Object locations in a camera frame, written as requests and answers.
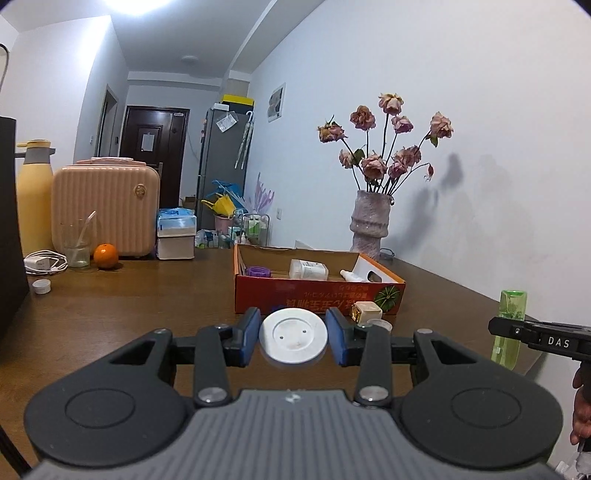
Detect wire storage cart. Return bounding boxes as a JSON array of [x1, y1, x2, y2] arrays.
[[242, 214, 270, 247]]

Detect white medicine bottle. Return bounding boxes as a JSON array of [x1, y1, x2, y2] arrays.
[[288, 259, 329, 281]]

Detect purple jar lid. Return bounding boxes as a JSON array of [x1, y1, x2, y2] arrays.
[[246, 266, 271, 278]]

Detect eyeglasses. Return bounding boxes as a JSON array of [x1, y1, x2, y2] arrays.
[[380, 248, 396, 259]]

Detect yellow thermos jug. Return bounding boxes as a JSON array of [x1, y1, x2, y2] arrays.
[[15, 139, 55, 256]]

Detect yellow watering can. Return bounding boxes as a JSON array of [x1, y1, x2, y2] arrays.
[[200, 194, 235, 218]]

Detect orange fruit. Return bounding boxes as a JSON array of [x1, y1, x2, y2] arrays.
[[93, 243, 119, 270]]

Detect pink ribbed suitcase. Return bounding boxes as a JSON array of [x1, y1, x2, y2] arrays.
[[51, 157, 160, 257]]

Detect white tube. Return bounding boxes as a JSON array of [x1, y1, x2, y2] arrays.
[[339, 270, 369, 283]]

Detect beige cap bottle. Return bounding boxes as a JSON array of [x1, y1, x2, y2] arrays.
[[351, 301, 383, 325]]

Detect yellow box on fridge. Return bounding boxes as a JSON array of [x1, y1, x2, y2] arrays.
[[221, 94, 254, 107]]

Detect green transparent bottle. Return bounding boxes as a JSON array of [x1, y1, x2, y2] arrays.
[[491, 290, 528, 370]]

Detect dried pink roses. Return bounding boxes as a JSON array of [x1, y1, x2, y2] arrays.
[[317, 93, 454, 198]]

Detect pink ribbed vase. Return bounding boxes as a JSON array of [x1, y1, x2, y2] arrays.
[[349, 190, 393, 259]]

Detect clear glass cup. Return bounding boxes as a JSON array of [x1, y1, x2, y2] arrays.
[[60, 211, 96, 269]]

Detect black device left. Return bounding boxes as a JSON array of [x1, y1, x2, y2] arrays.
[[0, 117, 29, 336]]

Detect grey refrigerator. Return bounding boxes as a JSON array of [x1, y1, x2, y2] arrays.
[[195, 109, 252, 230]]

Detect white round jar lid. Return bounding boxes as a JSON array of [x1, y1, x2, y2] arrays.
[[259, 308, 329, 367]]

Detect blue tissue pack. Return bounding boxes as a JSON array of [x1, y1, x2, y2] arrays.
[[156, 207, 197, 236]]

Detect ceiling lamp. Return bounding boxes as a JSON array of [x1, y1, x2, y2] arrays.
[[102, 0, 173, 18]]

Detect person right hand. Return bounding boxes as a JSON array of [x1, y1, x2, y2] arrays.
[[570, 364, 591, 445]]

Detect orange cardboard box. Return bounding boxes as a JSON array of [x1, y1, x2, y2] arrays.
[[233, 244, 406, 315]]

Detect small white cap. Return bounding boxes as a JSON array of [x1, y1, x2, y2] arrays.
[[31, 279, 52, 295]]

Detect wall picture frame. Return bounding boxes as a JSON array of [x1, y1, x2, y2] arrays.
[[266, 84, 286, 122]]

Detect white charger with cable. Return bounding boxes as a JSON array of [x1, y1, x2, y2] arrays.
[[23, 250, 68, 276]]

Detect dark brown door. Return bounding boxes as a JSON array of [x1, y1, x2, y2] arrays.
[[119, 106, 189, 208]]

